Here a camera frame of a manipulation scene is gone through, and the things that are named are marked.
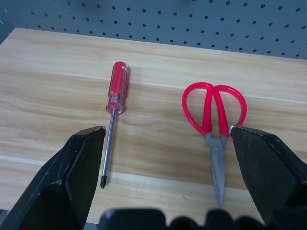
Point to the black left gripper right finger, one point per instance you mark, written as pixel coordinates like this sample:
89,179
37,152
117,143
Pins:
263,165

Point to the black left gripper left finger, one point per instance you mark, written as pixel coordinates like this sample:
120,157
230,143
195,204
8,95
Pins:
60,172

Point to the grey pegboard panel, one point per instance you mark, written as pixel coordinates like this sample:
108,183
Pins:
168,21

